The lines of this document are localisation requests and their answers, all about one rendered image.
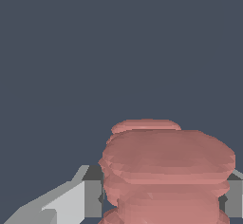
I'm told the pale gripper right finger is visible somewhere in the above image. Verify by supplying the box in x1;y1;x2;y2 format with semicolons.
218;168;243;219

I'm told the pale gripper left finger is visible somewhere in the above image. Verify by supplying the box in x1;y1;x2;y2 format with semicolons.
3;164;105;224

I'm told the pink lumpy object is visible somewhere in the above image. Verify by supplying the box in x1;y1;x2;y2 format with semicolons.
97;118;236;224

